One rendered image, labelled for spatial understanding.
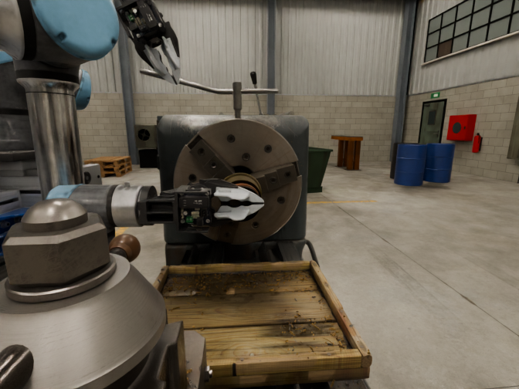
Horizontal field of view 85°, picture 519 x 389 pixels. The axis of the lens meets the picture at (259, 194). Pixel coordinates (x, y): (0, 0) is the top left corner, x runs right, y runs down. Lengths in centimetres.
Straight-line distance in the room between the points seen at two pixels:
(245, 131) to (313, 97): 1043
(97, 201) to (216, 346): 30
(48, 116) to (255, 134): 40
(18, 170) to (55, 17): 48
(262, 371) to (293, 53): 1098
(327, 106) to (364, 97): 142
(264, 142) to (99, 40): 37
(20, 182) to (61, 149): 26
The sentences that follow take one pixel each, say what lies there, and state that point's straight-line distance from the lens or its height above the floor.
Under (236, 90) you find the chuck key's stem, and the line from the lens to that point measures 73.
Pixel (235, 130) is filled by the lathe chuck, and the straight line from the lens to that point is 69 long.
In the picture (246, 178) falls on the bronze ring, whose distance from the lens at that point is 58.
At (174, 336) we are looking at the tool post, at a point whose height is 110.
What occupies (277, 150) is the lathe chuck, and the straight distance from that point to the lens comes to 70.
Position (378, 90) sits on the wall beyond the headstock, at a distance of 1209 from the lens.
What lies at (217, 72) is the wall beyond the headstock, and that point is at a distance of 1082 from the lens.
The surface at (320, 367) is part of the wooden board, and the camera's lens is 47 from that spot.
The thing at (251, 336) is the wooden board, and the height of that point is 88.
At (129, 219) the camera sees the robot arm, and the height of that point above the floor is 107.
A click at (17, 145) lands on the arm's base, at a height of 117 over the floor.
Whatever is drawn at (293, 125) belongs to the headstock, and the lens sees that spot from 87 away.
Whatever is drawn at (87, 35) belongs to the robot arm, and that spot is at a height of 134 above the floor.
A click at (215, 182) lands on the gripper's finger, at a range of 53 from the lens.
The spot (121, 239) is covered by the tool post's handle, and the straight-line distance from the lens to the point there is 21.
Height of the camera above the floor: 121
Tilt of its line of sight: 13 degrees down
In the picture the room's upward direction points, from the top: straight up
